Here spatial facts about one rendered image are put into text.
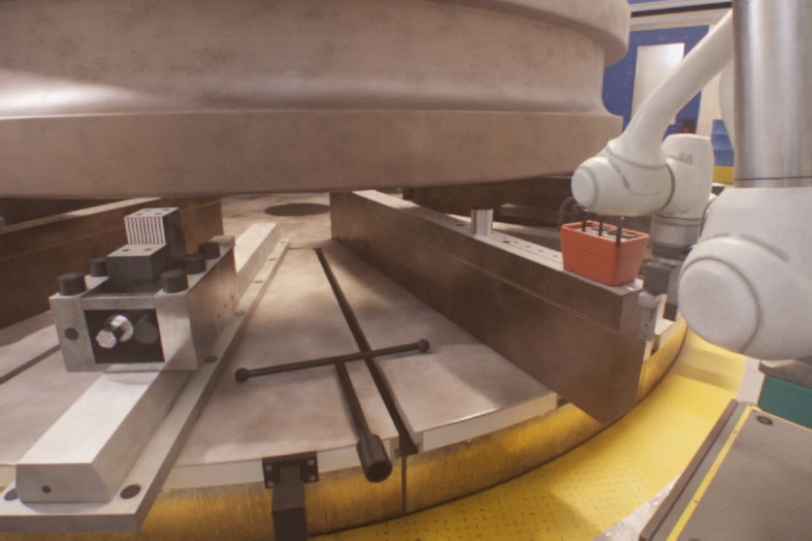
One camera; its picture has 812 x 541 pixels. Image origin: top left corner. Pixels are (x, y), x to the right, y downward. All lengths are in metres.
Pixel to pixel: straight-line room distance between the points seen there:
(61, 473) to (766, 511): 1.43
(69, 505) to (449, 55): 1.71
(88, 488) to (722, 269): 1.14
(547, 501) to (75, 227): 2.21
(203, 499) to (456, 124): 1.37
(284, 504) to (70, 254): 1.70
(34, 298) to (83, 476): 1.36
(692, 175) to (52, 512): 1.38
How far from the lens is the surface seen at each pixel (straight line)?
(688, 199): 0.93
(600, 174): 0.80
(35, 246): 2.35
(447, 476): 1.43
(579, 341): 1.30
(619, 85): 6.67
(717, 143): 10.11
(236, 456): 1.23
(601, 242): 1.19
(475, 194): 3.46
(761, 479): 1.34
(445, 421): 1.27
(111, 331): 1.35
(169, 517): 1.42
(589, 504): 1.58
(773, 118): 0.64
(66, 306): 1.36
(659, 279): 0.97
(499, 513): 1.49
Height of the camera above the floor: 1.09
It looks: 15 degrees down
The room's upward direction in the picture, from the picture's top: straight up
